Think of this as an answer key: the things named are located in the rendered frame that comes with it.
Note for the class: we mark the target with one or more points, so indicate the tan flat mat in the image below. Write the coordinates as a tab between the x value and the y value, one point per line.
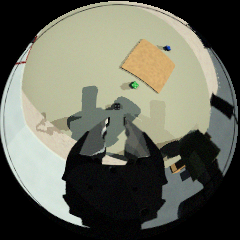
149	64

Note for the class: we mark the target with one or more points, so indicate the green die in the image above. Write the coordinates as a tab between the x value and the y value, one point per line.
134	85

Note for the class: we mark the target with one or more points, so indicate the blue die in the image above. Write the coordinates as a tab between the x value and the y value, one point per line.
167	48

